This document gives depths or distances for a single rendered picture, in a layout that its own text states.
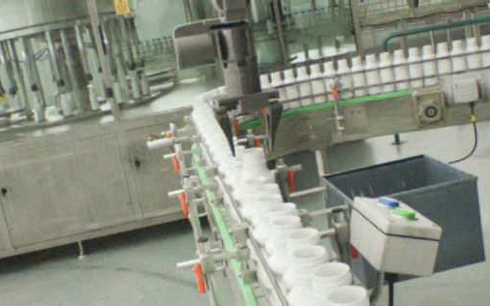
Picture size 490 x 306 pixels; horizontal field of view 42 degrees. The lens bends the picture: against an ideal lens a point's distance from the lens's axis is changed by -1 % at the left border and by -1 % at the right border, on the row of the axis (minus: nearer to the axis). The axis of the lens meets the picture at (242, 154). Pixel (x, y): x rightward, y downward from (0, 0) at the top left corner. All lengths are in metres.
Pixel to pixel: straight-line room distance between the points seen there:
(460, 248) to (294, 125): 1.30
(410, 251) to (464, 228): 0.78
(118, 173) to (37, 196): 0.57
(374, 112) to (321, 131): 0.24
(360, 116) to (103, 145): 2.17
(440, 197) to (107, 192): 3.23
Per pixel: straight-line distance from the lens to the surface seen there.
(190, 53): 1.01
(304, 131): 2.81
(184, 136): 2.19
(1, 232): 4.72
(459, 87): 2.68
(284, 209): 0.86
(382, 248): 0.87
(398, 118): 2.84
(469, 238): 1.68
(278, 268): 0.78
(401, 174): 1.90
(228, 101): 1.02
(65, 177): 4.55
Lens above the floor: 1.41
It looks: 11 degrees down
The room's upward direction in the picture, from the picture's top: 11 degrees counter-clockwise
